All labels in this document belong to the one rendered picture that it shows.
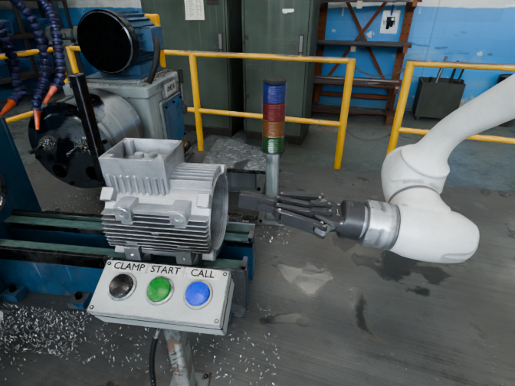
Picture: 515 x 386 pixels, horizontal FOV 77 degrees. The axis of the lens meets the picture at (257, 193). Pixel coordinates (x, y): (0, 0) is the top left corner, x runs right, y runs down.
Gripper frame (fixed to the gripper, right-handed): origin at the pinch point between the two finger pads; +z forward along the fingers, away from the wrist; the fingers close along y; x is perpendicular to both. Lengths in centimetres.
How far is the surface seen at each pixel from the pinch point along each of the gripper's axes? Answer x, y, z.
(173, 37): 14, -320, 133
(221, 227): 10.5, -3.3, 7.1
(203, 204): -2.4, 7.6, 8.7
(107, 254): 16.7, 5.1, 29.3
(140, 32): -19, -59, 49
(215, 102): 74, -312, 80
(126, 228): 4.9, 9.3, 22.2
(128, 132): 4, -30, 41
